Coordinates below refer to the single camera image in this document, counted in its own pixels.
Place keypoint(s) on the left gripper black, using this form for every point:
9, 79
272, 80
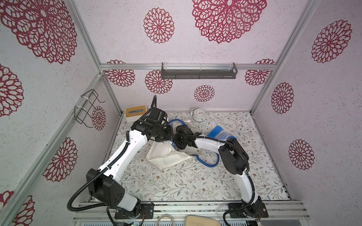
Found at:
170, 134

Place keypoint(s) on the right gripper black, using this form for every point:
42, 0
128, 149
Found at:
181, 138

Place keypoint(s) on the white canvas bag blue handles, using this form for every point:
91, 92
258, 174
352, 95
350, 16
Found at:
166, 154

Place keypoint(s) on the clear blue compass set case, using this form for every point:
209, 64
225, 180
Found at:
223, 135

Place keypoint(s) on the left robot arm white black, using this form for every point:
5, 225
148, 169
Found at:
104, 182

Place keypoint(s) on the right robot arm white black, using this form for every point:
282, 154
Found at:
235, 160

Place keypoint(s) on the white tissue box wooden top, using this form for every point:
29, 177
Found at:
134, 113

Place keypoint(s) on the beige object at front edge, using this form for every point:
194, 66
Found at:
192, 220

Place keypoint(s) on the black wall shelf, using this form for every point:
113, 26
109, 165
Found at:
200, 73

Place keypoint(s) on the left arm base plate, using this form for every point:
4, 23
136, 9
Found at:
143, 210

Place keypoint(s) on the black wire wall rack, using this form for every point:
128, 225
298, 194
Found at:
90, 114

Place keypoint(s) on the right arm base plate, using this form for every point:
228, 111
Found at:
256, 210

